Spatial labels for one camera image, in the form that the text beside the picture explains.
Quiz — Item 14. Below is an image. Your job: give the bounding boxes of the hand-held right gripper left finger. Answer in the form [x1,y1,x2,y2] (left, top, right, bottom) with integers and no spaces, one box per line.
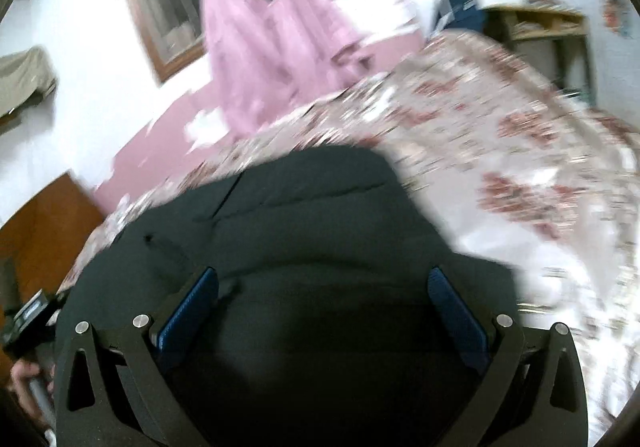
[52,266,220,447]

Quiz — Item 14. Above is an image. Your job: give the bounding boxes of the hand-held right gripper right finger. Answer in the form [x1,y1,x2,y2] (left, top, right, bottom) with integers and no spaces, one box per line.
[429,266,588,447]

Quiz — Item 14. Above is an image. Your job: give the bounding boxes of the black garment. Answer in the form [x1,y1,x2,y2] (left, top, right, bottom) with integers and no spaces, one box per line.
[52,144,526,447]

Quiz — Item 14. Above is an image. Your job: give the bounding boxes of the person's left hand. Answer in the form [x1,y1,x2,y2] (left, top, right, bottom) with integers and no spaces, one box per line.
[10,359,56,420]

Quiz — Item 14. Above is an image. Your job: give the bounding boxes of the brown wooden headboard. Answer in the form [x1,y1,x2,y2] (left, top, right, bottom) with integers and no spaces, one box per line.
[0,172,108,308]

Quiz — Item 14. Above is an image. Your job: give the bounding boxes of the floral bedspread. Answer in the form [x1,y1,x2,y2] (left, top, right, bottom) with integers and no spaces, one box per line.
[57,30,640,447]

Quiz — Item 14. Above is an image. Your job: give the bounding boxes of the beige cloth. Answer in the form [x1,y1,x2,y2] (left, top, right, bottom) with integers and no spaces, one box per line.
[0,46,58,115]

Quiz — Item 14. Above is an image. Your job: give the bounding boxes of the pink curtain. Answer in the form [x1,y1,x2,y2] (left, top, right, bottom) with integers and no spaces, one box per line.
[200,0,426,138]

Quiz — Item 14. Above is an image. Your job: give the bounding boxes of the wooden shelf unit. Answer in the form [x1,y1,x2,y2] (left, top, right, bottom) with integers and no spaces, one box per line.
[482,4,598,108]

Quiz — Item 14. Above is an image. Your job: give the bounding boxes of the dark blue bag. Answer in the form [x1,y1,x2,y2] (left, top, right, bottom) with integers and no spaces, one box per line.
[430,0,488,35]

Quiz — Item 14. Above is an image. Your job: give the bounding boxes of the wooden framed barred window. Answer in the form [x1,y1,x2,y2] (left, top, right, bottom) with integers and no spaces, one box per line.
[110,0,473,85]

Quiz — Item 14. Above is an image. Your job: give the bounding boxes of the colourful wall poster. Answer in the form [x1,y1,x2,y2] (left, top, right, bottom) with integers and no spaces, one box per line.
[602,0,636,40]

